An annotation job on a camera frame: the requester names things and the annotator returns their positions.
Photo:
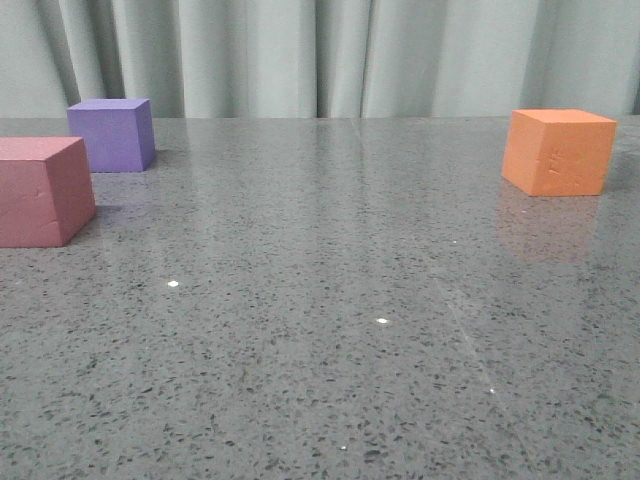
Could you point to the orange foam cube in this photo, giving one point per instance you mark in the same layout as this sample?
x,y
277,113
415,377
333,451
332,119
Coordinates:
x,y
558,152

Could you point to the grey-green curtain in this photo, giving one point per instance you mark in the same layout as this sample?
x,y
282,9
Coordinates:
x,y
282,59

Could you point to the purple foam cube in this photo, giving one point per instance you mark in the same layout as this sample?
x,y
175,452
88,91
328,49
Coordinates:
x,y
118,133

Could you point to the pink foam cube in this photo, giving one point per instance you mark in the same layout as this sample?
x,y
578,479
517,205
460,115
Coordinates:
x,y
46,191

